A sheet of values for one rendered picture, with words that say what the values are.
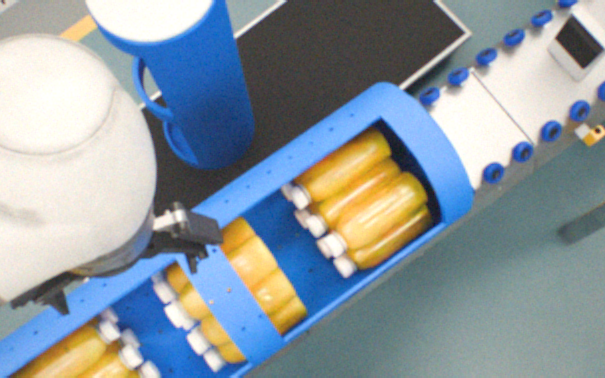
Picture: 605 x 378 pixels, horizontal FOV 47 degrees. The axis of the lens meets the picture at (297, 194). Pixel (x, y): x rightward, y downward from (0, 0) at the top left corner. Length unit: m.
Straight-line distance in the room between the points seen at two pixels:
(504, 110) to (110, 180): 1.24
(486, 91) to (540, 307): 1.06
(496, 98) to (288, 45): 1.05
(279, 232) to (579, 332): 1.34
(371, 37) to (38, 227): 2.11
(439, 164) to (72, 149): 0.86
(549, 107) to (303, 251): 0.60
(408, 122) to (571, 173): 1.46
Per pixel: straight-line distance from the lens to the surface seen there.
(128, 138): 0.38
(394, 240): 1.27
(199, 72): 1.63
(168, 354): 1.38
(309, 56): 2.40
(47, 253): 0.41
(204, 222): 0.66
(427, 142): 1.15
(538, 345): 2.42
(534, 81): 1.58
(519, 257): 2.44
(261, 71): 2.38
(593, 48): 1.48
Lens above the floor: 2.31
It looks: 75 degrees down
